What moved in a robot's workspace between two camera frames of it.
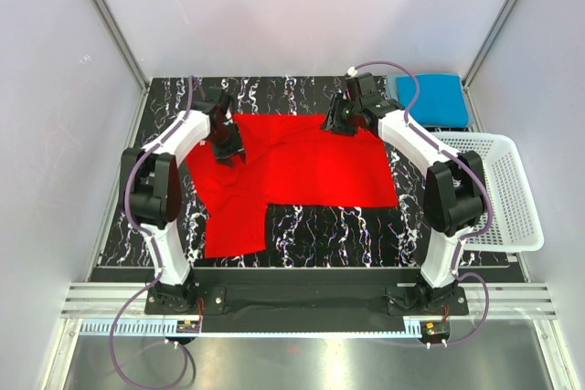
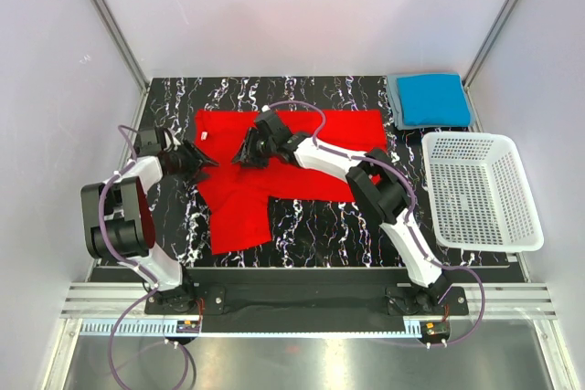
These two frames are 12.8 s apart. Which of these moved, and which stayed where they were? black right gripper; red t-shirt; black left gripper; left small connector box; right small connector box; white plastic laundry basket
Moved: black left gripper; black right gripper
Stayed: white plastic laundry basket; red t-shirt; right small connector box; left small connector box
